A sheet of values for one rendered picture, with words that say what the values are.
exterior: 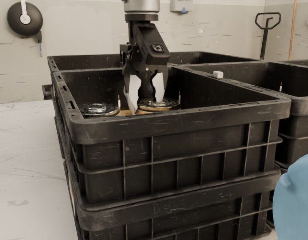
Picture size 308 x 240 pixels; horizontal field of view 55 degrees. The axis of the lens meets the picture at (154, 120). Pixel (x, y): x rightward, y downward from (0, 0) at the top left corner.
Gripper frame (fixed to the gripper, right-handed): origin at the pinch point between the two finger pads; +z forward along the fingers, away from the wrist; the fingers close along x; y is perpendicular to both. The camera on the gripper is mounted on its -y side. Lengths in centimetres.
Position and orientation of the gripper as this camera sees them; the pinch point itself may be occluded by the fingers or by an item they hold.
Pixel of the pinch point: (146, 108)
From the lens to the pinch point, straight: 66.4
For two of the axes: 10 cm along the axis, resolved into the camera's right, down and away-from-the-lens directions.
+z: 0.0, 9.5, 3.0
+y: -4.0, -2.8, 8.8
